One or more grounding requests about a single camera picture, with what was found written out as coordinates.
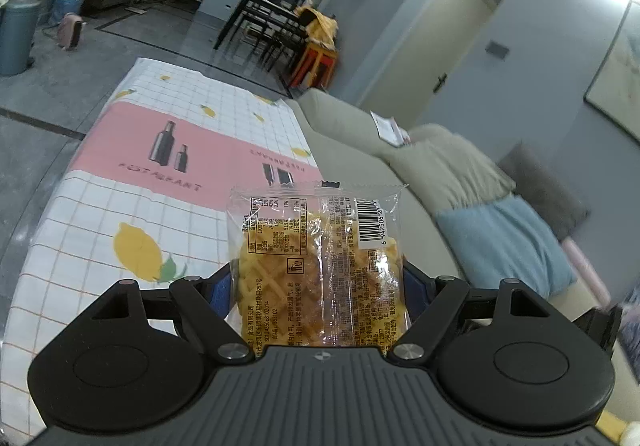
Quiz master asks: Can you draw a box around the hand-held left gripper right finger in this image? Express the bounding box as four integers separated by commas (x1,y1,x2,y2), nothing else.
387,262,571,362

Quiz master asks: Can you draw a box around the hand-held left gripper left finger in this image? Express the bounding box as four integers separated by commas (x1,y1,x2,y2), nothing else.
70,266,253,363

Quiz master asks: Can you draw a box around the clear waffle crisps packet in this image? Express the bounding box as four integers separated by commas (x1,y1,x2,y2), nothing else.
224,180,410,359

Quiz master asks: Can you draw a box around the light blue cushion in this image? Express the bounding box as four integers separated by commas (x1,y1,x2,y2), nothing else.
436,196,578,299

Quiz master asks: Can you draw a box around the printed checked tablecloth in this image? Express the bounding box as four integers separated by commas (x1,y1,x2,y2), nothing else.
0,57,326,427

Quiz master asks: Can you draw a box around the beige cushion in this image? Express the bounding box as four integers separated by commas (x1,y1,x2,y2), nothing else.
381,123,516,217

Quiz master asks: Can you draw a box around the grey cushion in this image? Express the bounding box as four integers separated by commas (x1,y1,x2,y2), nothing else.
497,141,591,239

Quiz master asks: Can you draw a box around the beige sofa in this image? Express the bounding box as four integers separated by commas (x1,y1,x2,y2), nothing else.
295,87,631,377

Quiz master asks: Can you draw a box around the white paper sheet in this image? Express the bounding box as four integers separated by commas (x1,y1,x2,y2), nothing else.
370,110,412,148

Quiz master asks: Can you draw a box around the orange stool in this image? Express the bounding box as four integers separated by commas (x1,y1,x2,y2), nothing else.
290,46,337,89

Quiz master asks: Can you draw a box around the beige room door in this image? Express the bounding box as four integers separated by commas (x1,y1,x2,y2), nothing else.
357,0,501,127

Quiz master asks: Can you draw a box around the black dining chair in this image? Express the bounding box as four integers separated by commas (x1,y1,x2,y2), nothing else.
260,16,311,73
240,11,281,54

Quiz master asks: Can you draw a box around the yellow cloth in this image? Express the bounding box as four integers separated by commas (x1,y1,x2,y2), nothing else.
295,6,340,52

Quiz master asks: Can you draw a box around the pink space heater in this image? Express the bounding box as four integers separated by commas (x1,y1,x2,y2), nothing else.
56,12,88,52

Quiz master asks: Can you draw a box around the grey-blue trash bin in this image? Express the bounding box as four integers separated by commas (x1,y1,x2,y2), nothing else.
0,0,42,77

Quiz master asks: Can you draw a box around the large framed wall painting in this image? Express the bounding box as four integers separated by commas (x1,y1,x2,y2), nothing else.
584,0,640,147

